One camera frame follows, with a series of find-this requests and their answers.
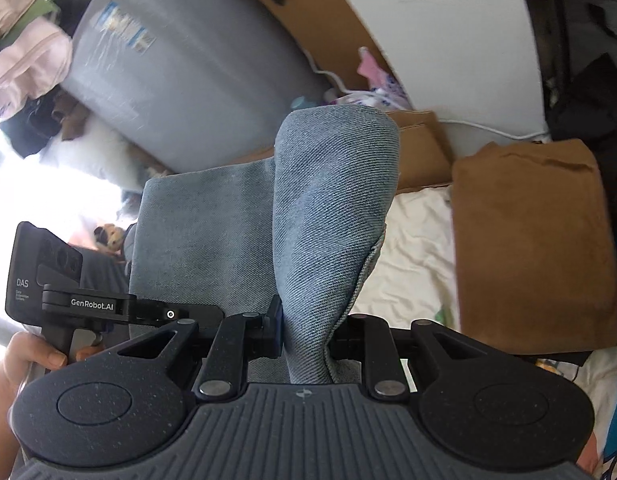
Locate light blue denim jeans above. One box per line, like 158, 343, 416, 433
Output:
130, 105, 400, 385

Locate pink clothes pile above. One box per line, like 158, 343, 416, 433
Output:
0, 0, 72, 120

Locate person's left hand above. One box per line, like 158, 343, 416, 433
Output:
0, 332, 69, 455

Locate cream bear print bedsheet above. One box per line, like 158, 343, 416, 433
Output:
347, 184, 617, 426

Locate grey storage bin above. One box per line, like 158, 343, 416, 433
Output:
63, 0, 328, 172

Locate plastic printed package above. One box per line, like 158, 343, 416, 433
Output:
324, 47, 413, 112

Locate black garment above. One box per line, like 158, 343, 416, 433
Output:
525, 0, 617, 230

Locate brown cardboard box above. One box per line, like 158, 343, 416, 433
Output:
258, 0, 453, 192

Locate white cable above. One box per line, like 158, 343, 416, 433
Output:
300, 46, 553, 142

